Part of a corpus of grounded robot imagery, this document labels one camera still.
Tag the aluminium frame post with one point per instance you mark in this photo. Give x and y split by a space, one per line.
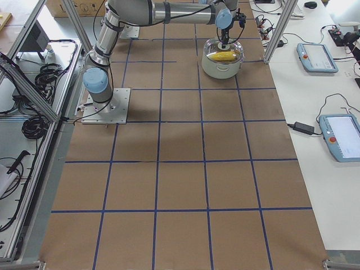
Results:
279 29

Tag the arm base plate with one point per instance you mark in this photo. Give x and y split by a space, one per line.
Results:
129 32
115 112

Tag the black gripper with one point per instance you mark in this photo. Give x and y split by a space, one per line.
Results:
224 32

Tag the upper teach pendant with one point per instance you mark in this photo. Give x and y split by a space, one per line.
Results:
316 58

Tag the black power adapter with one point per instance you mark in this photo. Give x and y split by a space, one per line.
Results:
303 128

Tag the cardboard box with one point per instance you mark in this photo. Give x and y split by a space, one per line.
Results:
84 8

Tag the black computer mouse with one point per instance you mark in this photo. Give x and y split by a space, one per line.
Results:
310 4

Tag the lower teach pendant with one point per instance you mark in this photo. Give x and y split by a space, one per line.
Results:
341 134

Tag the steel pot with handles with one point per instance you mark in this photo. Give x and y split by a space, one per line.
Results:
219 71

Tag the glass pot lid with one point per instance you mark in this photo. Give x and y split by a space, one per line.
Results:
213 45

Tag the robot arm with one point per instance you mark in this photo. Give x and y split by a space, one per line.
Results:
143 14

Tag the teach pendant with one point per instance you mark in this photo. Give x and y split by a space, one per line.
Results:
316 58
341 134

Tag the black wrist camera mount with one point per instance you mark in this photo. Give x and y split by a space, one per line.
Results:
240 18

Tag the yellow corn cob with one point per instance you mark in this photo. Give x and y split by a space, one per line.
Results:
224 56

